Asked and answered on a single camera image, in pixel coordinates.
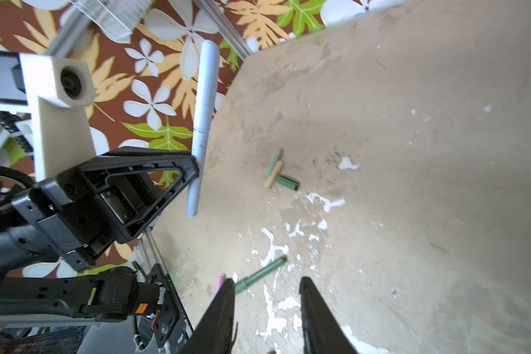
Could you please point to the light green pen cap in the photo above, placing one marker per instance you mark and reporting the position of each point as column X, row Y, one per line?
column 276, row 156

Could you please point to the white wire basket left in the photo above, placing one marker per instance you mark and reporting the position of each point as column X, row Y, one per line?
column 117, row 19

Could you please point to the dark green pen near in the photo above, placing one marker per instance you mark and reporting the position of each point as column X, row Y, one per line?
column 247, row 282

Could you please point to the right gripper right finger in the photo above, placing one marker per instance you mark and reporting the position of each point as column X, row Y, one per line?
column 321, row 331

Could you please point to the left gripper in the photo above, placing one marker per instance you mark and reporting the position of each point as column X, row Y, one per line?
column 109, row 199

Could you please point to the blue pen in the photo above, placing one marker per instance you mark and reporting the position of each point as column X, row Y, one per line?
column 202, row 118

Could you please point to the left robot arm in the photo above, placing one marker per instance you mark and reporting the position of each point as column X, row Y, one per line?
column 55, row 289

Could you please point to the beige pen cap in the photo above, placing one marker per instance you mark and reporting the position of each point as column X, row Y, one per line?
column 268, row 184

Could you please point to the dark green pen cap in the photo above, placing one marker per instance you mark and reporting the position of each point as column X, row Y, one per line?
column 288, row 182

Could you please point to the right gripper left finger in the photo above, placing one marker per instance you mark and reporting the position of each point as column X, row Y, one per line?
column 215, row 332

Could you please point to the pink pen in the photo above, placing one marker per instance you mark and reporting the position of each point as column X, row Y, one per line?
column 219, row 282

